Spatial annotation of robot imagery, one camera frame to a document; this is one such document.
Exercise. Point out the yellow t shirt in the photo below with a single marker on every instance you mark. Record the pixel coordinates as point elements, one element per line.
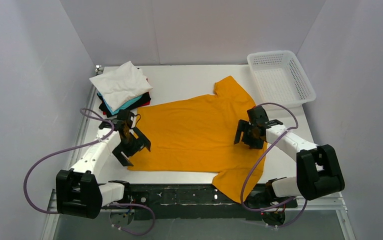
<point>197,135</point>

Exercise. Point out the aluminium table frame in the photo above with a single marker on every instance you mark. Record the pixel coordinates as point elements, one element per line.
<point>51,220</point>

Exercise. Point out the white plastic basket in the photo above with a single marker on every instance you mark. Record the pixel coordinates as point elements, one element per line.
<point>280,78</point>

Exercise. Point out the cyan folded t shirt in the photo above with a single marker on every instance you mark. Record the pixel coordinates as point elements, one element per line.
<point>125,106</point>

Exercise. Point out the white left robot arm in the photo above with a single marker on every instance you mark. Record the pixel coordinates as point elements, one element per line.
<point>88,175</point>

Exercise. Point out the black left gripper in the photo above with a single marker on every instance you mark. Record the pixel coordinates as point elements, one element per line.
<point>133,145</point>

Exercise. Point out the black folded t shirt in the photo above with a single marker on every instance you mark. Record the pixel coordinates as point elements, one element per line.
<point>128,107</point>

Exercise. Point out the white folded t shirt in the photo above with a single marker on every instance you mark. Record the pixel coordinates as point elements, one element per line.
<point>121,85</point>

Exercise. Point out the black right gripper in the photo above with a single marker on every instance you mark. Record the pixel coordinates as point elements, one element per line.
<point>249,133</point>

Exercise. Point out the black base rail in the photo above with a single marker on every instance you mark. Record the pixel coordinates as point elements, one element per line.
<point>167,201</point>

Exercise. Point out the red folded t shirt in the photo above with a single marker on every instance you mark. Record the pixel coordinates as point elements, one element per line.
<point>145,104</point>

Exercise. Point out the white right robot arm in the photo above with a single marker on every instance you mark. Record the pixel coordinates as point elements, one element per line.
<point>318,172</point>

